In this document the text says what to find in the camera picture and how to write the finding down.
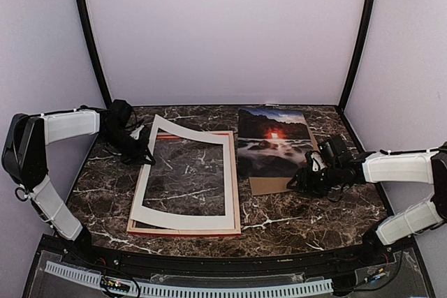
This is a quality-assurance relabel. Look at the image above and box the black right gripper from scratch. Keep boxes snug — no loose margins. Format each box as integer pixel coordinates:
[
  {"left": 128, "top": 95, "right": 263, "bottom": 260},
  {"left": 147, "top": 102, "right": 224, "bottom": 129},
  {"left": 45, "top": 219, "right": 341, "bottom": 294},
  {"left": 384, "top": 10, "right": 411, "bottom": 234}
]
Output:
[{"left": 287, "top": 163, "right": 342, "bottom": 198}]

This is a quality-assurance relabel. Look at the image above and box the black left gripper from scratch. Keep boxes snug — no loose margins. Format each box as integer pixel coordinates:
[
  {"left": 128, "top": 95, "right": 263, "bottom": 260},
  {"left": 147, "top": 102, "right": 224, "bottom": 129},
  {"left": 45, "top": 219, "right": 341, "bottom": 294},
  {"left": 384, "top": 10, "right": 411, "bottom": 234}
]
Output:
[{"left": 99, "top": 127, "right": 155, "bottom": 165}]

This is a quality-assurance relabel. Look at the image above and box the clear acrylic sheet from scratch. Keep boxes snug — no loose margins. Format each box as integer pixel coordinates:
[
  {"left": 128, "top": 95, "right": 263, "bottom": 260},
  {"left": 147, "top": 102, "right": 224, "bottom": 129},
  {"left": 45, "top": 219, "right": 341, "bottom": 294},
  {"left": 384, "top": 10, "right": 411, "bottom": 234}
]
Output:
[{"left": 142, "top": 132, "right": 225, "bottom": 216}]

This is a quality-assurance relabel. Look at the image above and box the wooden red-edged picture frame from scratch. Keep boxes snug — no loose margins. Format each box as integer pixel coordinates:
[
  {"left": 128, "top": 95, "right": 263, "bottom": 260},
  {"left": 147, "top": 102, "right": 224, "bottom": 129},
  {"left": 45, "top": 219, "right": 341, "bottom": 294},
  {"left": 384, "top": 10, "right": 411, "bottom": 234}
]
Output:
[{"left": 126, "top": 126, "right": 241, "bottom": 237}]

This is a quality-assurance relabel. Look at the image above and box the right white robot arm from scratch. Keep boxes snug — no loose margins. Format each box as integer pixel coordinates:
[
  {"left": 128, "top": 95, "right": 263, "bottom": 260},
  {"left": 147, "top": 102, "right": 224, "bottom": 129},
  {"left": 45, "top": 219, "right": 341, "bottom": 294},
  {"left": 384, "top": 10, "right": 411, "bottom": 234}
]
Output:
[{"left": 286, "top": 135, "right": 446, "bottom": 266}]

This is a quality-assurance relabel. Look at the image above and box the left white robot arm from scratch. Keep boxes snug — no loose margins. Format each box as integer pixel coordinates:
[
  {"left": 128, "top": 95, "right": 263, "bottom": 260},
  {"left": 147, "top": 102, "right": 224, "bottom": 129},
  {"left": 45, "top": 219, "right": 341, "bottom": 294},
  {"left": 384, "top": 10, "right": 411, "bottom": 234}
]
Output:
[{"left": 1, "top": 100, "right": 155, "bottom": 267}]

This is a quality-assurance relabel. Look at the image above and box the sunset seascape photo print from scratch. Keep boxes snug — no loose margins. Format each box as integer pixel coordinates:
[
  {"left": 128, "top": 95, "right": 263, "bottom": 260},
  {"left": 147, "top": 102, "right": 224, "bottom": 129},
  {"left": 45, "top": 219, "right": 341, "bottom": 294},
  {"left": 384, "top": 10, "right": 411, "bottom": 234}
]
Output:
[{"left": 237, "top": 107, "right": 316, "bottom": 177}]

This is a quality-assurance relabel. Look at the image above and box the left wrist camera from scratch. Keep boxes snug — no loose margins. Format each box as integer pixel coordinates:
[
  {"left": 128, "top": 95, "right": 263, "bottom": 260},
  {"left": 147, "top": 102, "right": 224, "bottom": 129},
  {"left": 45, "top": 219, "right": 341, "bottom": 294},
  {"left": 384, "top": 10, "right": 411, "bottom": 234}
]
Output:
[{"left": 130, "top": 125, "right": 145, "bottom": 140}]

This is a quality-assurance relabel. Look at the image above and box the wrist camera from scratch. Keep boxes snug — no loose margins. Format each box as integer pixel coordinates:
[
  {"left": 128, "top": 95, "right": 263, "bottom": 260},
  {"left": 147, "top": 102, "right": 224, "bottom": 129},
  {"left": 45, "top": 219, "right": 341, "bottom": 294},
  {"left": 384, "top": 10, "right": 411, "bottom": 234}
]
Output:
[
  {"left": 130, "top": 125, "right": 145, "bottom": 140},
  {"left": 305, "top": 150, "right": 327, "bottom": 172}
]

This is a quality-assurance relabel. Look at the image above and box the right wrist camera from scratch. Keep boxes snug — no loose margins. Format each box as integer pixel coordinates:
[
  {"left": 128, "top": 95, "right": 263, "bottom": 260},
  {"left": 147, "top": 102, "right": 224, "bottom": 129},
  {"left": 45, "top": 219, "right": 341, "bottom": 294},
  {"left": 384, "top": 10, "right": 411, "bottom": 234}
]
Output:
[{"left": 305, "top": 150, "right": 327, "bottom": 172}]

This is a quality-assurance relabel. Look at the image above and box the brown frame backing board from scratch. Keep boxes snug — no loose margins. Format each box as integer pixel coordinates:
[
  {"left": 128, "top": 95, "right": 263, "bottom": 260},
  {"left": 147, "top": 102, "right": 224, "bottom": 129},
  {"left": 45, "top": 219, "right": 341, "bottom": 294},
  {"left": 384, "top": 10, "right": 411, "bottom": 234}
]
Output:
[{"left": 247, "top": 133, "right": 316, "bottom": 195}]

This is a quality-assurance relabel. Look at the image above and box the black front rail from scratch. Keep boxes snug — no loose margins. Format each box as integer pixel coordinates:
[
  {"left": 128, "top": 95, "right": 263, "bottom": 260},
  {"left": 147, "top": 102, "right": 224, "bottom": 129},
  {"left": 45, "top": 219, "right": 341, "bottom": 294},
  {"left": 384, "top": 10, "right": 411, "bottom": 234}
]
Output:
[{"left": 38, "top": 234, "right": 410, "bottom": 278}]

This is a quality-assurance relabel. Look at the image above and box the white slotted cable duct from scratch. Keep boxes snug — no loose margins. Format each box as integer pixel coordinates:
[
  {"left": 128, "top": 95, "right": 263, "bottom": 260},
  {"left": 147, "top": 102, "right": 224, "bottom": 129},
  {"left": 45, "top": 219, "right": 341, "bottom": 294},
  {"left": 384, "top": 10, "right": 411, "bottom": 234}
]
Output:
[{"left": 44, "top": 261, "right": 334, "bottom": 297}]

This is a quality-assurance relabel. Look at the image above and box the left black corner post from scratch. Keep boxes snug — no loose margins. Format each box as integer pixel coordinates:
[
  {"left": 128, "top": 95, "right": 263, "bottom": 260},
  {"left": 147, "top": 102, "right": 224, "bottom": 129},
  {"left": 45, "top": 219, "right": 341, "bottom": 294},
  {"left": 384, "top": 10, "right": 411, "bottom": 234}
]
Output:
[{"left": 76, "top": 0, "right": 112, "bottom": 107}]

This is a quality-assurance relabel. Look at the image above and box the black corner post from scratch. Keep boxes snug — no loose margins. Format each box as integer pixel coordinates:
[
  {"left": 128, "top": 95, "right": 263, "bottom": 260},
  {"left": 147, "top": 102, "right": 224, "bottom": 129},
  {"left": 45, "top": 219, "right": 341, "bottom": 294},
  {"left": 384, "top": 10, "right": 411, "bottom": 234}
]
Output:
[
  {"left": 76, "top": 0, "right": 112, "bottom": 107},
  {"left": 338, "top": 0, "right": 374, "bottom": 114}
]

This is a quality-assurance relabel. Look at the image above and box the right black corner post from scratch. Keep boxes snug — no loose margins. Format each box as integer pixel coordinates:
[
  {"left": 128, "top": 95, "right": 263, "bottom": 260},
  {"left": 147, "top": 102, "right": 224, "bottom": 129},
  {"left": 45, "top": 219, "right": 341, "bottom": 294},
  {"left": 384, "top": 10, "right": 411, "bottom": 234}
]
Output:
[{"left": 338, "top": 0, "right": 374, "bottom": 114}]

